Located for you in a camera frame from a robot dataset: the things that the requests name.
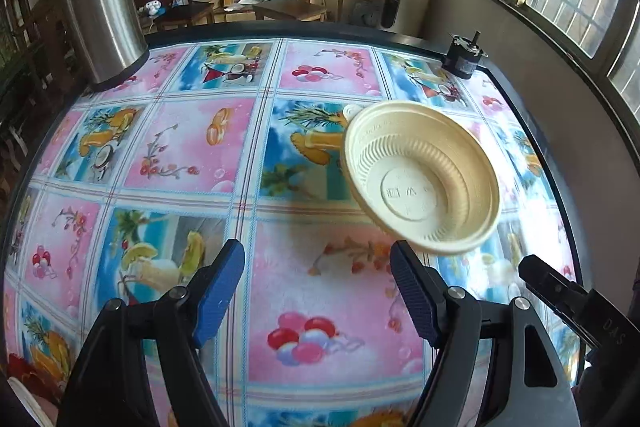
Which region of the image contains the white foam bowl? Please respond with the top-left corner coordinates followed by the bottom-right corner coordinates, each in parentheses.
top-left (8, 377), bottom-right (54, 427)

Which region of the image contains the small cream ribbed bowl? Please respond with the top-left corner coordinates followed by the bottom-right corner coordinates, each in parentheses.
top-left (341, 101), bottom-right (501, 256)

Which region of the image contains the small black motor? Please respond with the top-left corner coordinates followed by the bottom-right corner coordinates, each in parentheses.
top-left (442, 30), bottom-right (487, 79)

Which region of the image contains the stainless steel thermos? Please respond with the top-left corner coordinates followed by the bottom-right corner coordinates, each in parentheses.
top-left (60, 0), bottom-right (149, 91)

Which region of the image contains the low wooden coffee table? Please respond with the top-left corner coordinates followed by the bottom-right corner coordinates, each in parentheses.
top-left (253, 0), bottom-right (326, 22)

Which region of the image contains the red glass plate with sticker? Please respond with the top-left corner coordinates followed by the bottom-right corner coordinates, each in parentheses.
top-left (6, 353), bottom-right (63, 405)

